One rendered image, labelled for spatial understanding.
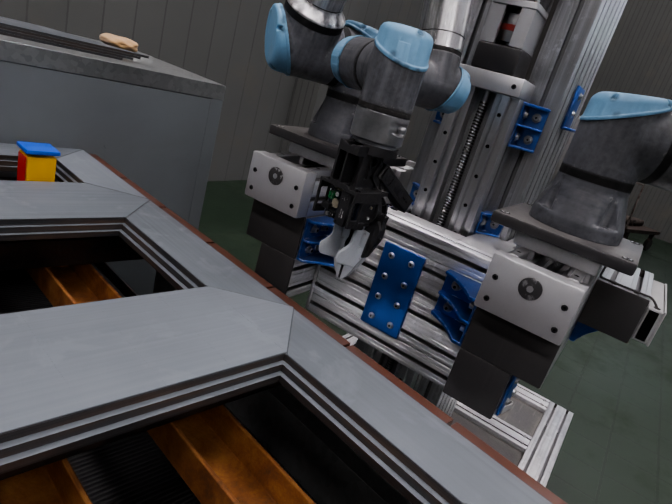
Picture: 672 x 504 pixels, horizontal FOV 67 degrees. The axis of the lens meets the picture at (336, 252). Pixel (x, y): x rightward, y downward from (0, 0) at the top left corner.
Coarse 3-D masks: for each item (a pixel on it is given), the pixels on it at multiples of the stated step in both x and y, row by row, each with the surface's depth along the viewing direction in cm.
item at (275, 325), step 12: (216, 288) 74; (228, 300) 72; (240, 300) 73; (252, 300) 74; (264, 300) 75; (240, 312) 69; (252, 312) 70; (264, 312) 71; (276, 312) 72; (264, 324) 68; (276, 324) 69; (288, 324) 70; (276, 336) 66; (288, 336) 67
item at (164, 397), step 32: (0, 160) 102; (0, 224) 76; (32, 224) 79; (64, 224) 82; (96, 224) 86; (128, 224) 89; (160, 256) 81; (192, 384) 54; (224, 384) 56; (256, 384) 59; (288, 384) 61; (320, 384) 59; (64, 416) 44; (96, 416) 47; (128, 416) 49; (160, 416) 51; (320, 416) 58; (352, 416) 56; (0, 448) 41; (32, 448) 43; (64, 448) 44; (352, 448) 55; (384, 448) 53; (416, 480) 50
